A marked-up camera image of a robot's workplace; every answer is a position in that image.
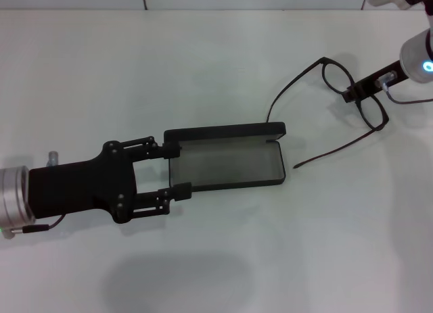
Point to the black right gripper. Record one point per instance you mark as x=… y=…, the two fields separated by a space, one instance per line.
x=385 y=78

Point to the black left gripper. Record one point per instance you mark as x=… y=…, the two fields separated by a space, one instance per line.
x=78 y=188

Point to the black round-lens glasses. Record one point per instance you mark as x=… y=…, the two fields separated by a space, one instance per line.
x=324 y=60

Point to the black glasses case grey lining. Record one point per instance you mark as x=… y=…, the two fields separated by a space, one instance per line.
x=230 y=164

